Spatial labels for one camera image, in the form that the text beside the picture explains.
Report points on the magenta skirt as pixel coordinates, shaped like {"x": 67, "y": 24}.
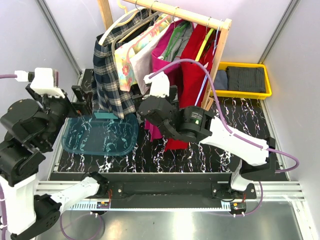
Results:
{"x": 168, "y": 49}

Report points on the light blue wire hanger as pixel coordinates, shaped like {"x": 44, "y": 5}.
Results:
{"x": 210, "y": 49}

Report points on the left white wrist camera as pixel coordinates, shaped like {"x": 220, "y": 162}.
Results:
{"x": 42, "y": 80}

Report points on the dark striped folded cloth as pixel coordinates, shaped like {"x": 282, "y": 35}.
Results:
{"x": 246, "y": 79}

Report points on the wooden clothes rack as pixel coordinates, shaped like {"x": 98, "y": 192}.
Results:
{"x": 224, "y": 26}

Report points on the pink hanger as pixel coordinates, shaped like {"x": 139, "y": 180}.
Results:
{"x": 149, "y": 35}

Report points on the white garment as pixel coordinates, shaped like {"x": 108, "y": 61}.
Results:
{"x": 142, "y": 62}

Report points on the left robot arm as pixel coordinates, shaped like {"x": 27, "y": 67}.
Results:
{"x": 33, "y": 126}

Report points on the floral pastel garment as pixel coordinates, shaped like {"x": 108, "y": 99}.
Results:
{"x": 124, "y": 69}

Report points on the teal transparent basin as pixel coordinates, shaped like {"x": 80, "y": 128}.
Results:
{"x": 96, "y": 135}

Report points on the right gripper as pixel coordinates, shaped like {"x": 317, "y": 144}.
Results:
{"x": 172, "y": 97}

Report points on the navy plaid skirt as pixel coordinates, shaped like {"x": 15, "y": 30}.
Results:
{"x": 107, "y": 95}

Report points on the yellow-green hanger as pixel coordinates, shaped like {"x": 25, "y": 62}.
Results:
{"x": 202, "y": 47}

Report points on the red skirt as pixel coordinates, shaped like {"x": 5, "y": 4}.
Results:
{"x": 192, "y": 74}

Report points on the grey hanger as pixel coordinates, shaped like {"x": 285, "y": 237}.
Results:
{"x": 131, "y": 30}

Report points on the green hanger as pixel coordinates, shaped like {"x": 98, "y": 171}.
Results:
{"x": 175, "y": 37}

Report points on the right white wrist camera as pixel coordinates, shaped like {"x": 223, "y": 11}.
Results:
{"x": 159, "y": 85}

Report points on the grey garment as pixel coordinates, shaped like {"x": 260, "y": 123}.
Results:
{"x": 178, "y": 45}

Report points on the yellow plastic bin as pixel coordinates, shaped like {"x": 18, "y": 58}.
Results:
{"x": 244, "y": 94}

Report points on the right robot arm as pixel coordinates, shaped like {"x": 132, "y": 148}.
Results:
{"x": 197, "y": 125}

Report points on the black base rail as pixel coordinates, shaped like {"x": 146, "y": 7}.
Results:
{"x": 167, "y": 190}

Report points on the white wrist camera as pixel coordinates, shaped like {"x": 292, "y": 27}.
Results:
{"x": 159, "y": 85}
{"x": 42, "y": 80}

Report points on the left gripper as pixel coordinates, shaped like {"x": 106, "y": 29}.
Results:
{"x": 84, "y": 105}

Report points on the blue-grey folded cloth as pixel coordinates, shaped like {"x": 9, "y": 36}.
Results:
{"x": 221, "y": 80}

